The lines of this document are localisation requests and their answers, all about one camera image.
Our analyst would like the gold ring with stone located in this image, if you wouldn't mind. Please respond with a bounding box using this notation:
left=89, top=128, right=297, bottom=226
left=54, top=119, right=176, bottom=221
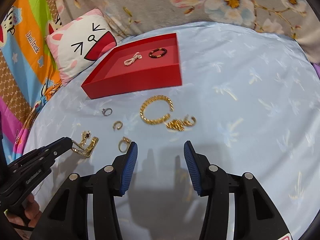
left=118, top=136, right=132, bottom=153

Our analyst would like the gold bangle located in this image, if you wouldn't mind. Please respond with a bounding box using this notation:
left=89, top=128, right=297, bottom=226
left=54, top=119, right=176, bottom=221
left=139, top=95, right=174, bottom=125

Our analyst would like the small gold hoop earring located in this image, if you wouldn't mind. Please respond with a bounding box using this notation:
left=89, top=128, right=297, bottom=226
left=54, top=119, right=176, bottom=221
left=113, top=120, right=123, bottom=131

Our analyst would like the colourful cartoon blanket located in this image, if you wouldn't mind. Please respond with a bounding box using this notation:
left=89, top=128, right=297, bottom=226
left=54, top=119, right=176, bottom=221
left=1, top=0, right=62, bottom=163

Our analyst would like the purple object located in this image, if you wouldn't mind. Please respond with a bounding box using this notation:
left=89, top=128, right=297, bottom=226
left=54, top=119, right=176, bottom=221
left=312, top=63, right=320, bottom=78

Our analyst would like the red jewelry tray box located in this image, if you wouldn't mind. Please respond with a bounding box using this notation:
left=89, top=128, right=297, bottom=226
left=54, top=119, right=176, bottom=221
left=81, top=33, right=182, bottom=99

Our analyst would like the gold chain necklace black pendant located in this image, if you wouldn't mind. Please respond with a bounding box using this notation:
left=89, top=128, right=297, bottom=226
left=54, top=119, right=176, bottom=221
left=81, top=131, right=91, bottom=141

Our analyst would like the grey floral blanket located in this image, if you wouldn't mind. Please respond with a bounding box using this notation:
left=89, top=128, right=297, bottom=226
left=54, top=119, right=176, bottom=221
left=54, top=0, right=319, bottom=63

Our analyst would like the black bead gold bracelet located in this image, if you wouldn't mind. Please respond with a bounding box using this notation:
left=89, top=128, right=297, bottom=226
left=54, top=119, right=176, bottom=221
left=149, top=47, right=168, bottom=59

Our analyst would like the rose gold ring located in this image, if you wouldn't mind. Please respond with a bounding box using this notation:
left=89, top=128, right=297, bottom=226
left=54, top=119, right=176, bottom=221
left=181, top=114, right=197, bottom=127

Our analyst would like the person's left hand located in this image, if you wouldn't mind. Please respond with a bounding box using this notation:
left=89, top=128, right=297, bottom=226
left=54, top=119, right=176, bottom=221
left=6, top=193, right=42, bottom=228

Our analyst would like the white pearl bracelet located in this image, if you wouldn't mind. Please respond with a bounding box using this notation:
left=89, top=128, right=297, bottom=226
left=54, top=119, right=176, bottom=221
left=124, top=51, right=143, bottom=67

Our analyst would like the gold wrist watch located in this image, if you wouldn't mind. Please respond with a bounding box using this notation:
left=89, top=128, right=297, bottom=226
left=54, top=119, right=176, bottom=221
left=71, top=137, right=99, bottom=158

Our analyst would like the pink white cat pillow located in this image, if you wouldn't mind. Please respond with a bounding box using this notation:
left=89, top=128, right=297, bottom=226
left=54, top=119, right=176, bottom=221
left=46, top=9, right=117, bottom=86

